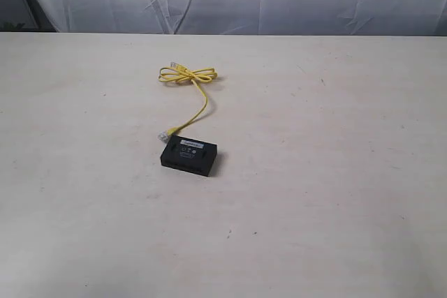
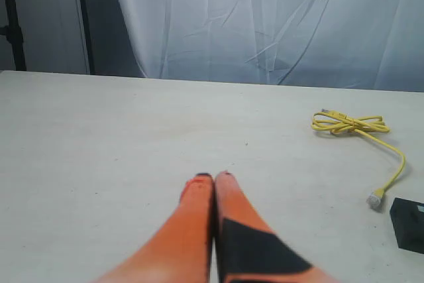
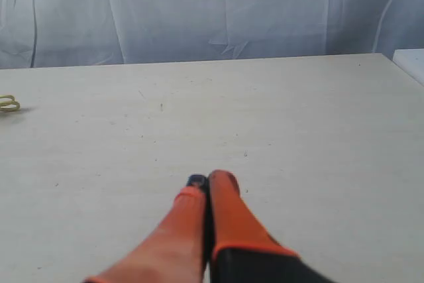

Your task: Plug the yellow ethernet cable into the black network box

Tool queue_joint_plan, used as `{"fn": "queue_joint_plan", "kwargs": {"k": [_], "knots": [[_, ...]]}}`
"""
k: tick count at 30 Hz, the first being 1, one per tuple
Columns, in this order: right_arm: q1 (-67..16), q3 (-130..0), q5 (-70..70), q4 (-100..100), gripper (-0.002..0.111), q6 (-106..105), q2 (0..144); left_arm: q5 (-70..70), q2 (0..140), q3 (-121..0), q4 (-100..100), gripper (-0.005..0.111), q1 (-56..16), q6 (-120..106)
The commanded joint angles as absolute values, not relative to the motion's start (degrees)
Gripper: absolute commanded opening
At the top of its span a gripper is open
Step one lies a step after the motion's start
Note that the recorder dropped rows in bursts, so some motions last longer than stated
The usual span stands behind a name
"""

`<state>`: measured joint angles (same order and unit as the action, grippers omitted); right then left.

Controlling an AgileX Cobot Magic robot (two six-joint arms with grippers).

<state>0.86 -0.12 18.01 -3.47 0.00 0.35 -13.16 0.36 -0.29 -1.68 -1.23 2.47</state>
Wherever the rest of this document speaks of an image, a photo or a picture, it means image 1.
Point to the dark stand pole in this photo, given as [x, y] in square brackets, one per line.
[40, 19]

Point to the black network switch box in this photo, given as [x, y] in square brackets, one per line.
[189, 155]

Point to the green plant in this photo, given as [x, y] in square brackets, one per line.
[10, 26]

